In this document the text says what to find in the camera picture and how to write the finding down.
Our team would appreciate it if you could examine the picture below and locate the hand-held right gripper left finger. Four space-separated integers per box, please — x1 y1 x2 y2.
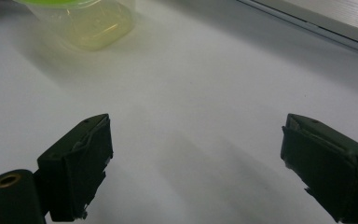
36 113 115 223

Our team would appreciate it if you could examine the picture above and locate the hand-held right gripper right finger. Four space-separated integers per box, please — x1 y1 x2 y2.
280 113 358 224

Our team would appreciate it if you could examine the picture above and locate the round container with green lid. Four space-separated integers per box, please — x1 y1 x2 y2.
12 0 137 52

